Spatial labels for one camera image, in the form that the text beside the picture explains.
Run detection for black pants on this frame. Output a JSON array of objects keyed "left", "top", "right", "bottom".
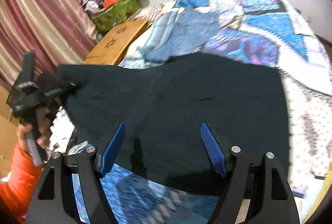
[{"left": 57, "top": 53, "right": 289, "bottom": 195}]

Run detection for orange sleeve left forearm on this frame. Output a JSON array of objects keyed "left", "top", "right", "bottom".
[{"left": 1, "top": 144, "right": 42, "bottom": 223}]

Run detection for person left hand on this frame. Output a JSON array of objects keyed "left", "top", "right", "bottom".
[{"left": 16, "top": 106, "right": 52, "bottom": 159}]

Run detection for striped pink curtain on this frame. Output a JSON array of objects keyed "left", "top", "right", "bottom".
[{"left": 1, "top": 0, "right": 97, "bottom": 90}]

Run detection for wooden lap desk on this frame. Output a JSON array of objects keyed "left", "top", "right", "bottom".
[{"left": 83, "top": 18, "right": 148, "bottom": 65}]

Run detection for green storage bag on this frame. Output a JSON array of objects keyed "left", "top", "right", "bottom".
[{"left": 89, "top": 0, "right": 142, "bottom": 34}]

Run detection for folded blue jeans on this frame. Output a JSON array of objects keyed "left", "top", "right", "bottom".
[{"left": 139, "top": 8, "right": 221, "bottom": 63}]

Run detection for blue patchwork bedspread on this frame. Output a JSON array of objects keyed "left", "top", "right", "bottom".
[{"left": 56, "top": 0, "right": 331, "bottom": 223}]

